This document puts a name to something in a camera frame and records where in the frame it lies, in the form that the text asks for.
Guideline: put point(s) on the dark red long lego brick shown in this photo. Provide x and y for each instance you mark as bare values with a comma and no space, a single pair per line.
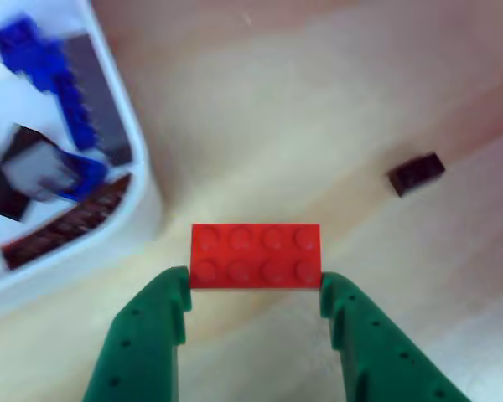
67,224

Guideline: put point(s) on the black lego brick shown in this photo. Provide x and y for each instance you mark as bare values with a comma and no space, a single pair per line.
417,173

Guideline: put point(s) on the white plastic bin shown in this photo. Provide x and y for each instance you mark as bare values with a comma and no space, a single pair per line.
142,201

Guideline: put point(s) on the blue two-by-four lego brick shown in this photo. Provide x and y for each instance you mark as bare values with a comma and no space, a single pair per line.
77,117

